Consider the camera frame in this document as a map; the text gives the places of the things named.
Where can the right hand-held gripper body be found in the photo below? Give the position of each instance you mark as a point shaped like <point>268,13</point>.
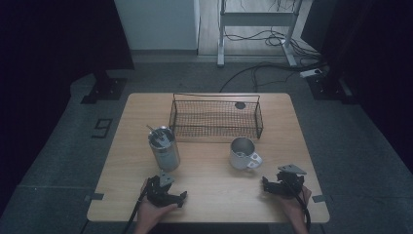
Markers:
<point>289,183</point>

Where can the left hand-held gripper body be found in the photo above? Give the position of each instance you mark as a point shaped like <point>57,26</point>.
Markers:
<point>157,194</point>

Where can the white mug with steel inside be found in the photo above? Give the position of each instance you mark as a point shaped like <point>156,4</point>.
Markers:
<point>240,161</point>

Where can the steel tumbler with clear lid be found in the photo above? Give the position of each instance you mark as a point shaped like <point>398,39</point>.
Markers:
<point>165,156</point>

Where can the person's right hand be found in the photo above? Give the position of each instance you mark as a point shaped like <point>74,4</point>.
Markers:
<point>293,206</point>

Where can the grey tape strip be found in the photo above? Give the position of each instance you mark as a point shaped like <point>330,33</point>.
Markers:
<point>94,196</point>
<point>319,198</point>

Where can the thin metal straw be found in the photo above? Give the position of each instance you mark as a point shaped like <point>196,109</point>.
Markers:
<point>152,129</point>

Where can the black round table grommet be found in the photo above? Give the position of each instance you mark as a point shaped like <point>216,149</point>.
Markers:
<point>240,105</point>

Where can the black stand base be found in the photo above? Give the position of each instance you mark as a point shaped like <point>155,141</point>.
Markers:
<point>328,88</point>
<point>107,89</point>

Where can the white power strip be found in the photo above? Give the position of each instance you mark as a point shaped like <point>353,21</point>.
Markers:
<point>311,72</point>

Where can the dark curtain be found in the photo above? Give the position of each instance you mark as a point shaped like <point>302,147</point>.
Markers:
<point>373,48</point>
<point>48,48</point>

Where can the white cabinet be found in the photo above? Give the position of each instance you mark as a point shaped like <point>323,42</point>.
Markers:
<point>156,22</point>

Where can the white metal desk frame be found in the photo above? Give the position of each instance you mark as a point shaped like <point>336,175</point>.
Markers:
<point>256,19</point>

